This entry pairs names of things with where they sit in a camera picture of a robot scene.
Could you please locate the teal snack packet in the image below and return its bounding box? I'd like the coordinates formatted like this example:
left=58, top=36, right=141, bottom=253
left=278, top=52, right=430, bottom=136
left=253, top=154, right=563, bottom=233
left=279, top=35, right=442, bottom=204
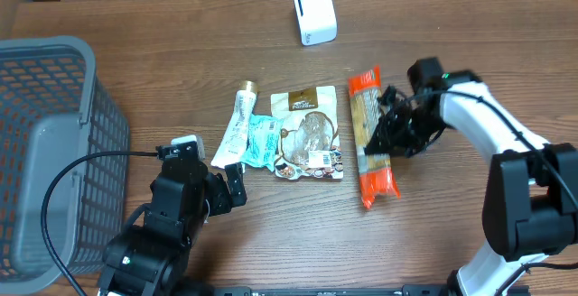
left=240, top=115, right=283, bottom=171

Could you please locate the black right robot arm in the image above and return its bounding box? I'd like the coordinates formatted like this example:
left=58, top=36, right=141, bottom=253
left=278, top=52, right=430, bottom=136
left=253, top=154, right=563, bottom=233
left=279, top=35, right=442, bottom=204
left=363, top=57, right=577, bottom=295

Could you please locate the white Pantene tube gold cap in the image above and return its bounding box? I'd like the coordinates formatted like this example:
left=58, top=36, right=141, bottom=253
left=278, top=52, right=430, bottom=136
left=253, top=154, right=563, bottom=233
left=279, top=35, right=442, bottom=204
left=210, top=80, right=257, bottom=169

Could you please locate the white barcode scanner stand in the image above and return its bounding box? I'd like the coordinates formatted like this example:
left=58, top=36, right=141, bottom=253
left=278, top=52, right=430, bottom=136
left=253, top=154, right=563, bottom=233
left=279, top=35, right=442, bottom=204
left=294, top=0, right=338, bottom=46

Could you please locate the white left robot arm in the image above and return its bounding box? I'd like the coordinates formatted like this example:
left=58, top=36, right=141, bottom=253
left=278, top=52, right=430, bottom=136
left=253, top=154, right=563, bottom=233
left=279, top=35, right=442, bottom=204
left=98, top=141, right=247, bottom=296

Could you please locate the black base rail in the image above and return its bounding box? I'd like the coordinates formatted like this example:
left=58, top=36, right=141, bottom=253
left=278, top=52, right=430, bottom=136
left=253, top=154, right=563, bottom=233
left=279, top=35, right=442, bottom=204
left=207, top=284, right=532, bottom=296

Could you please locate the beige dried fruit pouch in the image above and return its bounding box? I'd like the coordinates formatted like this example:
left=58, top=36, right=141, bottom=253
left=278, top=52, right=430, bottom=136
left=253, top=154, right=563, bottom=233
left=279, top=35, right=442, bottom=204
left=270, top=86, right=344, bottom=180

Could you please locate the grey plastic shopping basket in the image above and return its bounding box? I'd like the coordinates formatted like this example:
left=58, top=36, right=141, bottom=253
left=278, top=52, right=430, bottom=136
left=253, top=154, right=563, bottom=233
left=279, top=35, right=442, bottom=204
left=1, top=36, right=130, bottom=294

